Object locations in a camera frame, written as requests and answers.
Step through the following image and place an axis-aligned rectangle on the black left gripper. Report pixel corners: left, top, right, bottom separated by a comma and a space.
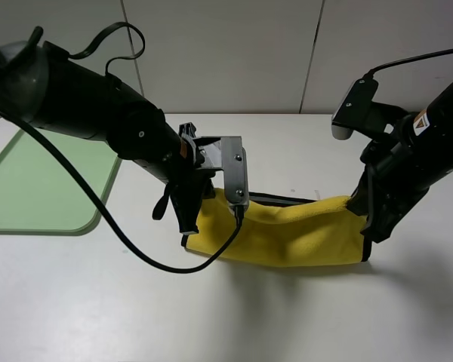
152, 122, 213, 235

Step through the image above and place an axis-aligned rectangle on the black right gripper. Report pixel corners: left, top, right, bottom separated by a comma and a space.
347, 141, 428, 244

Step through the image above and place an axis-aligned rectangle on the yellow towel with black trim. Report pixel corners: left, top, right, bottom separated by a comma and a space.
181, 187, 374, 269

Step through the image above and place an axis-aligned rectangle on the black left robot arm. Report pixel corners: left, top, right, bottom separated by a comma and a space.
0, 41, 212, 235

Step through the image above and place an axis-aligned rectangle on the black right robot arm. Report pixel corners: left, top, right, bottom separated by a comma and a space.
347, 82, 453, 243

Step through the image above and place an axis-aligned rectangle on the light green plastic tray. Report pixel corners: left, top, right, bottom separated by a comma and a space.
0, 130, 121, 236

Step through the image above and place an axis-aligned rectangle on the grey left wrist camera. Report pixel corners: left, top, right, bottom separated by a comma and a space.
194, 136, 249, 210

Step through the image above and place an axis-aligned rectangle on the black left camera cable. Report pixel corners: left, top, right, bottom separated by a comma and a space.
0, 21, 245, 273

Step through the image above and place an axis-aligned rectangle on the black camera cable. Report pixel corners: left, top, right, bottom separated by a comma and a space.
365, 44, 453, 81
0, 21, 245, 273

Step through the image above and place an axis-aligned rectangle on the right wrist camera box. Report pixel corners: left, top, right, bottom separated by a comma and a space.
331, 75, 409, 142

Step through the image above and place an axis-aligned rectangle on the black right camera cable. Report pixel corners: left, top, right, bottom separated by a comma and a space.
365, 44, 453, 81

